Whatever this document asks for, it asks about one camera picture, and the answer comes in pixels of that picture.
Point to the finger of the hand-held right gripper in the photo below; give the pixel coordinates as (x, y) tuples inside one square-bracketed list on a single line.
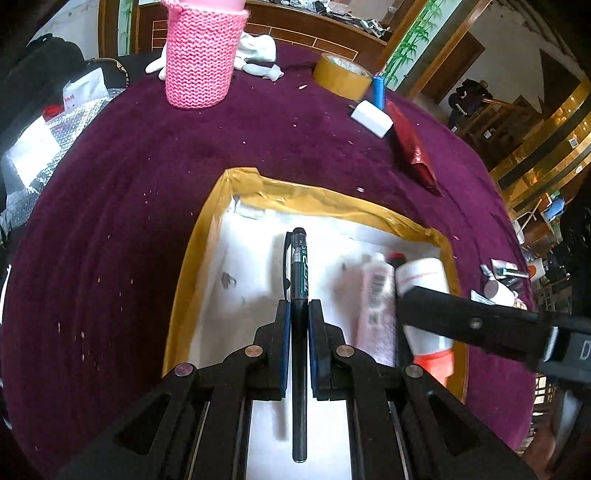
[(461, 318)]

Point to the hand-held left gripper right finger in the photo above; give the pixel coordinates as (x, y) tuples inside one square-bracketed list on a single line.
[(315, 350)]

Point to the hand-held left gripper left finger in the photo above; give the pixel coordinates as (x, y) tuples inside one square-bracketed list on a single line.
[(286, 350)]

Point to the white bottle with orange cap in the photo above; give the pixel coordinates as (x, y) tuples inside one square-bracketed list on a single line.
[(421, 273)]

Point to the black pen with green print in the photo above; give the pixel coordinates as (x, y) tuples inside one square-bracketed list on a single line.
[(300, 277)]

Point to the white foam tray yellow tape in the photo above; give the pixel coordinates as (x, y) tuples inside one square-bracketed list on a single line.
[(258, 277)]

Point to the small white cylinder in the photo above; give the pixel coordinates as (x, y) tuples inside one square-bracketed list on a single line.
[(498, 290)]

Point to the silver foil packet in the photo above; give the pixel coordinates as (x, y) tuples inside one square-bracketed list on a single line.
[(505, 270)]

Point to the red foil packet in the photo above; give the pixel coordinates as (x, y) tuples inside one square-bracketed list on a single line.
[(411, 147)]

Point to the golden railing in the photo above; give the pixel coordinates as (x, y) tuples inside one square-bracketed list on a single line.
[(545, 143)]

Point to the dark jacket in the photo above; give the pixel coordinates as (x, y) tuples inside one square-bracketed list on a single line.
[(468, 99)]

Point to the white rectangular block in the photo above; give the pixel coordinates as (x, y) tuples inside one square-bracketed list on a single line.
[(371, 117)]

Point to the purple velvet tablecloth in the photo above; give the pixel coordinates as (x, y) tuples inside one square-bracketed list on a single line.
[(138, 184)]

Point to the blue battery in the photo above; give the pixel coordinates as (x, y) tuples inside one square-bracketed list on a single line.
[(379, 92)]

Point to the brown wooden door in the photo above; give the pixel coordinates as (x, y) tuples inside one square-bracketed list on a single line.
[(455, 64)]

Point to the brown packing tape roll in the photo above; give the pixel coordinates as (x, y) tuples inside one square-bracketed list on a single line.
[(341, 85)]

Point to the bamboo painting panel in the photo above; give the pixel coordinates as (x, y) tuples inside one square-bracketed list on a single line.
[(408, 41)]

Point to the white cotton gloves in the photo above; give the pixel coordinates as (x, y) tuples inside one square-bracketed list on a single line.
[(256, 48)]

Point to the pink knitted cup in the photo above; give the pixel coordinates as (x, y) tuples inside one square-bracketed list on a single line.
[(198, 60)]

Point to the bubble wrap bag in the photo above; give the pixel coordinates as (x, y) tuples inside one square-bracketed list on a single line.
[(55, 138)]

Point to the white envelope with red print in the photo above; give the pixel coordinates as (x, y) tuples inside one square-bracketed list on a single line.
[(85, 87)]

